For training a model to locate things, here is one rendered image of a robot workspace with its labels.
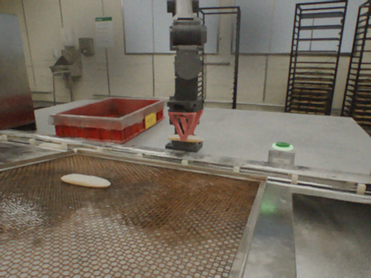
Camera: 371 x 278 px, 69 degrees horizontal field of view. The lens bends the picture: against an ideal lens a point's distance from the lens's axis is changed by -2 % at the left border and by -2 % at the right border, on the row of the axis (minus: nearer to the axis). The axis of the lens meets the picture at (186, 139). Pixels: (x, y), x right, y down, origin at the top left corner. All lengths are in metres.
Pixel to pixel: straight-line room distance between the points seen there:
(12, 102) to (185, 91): 0.84
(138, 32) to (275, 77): 2.78
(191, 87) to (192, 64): 0.09
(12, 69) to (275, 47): 4.31
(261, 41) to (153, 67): 2.14
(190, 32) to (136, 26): 5.21
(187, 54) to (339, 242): 0.46
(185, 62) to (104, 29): 5.71
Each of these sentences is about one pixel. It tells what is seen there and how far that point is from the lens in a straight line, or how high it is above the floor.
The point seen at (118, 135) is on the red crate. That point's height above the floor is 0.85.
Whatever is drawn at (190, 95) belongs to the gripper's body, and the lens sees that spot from 0.65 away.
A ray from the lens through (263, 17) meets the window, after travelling 5.09.
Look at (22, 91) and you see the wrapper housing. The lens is 1.33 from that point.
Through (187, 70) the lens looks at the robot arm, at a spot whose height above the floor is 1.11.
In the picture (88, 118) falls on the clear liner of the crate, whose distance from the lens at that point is 1.08.
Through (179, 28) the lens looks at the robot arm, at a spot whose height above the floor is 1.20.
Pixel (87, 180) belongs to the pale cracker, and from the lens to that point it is 0.51.
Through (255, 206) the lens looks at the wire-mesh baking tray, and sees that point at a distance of 0.45.
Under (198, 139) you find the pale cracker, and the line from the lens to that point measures 0.67.
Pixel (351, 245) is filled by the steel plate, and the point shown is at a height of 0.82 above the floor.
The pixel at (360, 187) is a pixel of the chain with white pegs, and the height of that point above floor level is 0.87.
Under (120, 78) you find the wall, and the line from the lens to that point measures 6.08.
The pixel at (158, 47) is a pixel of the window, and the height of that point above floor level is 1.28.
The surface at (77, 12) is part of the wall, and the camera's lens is 6.72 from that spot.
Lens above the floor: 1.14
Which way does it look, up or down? 17 degrees down
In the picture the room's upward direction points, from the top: straight up
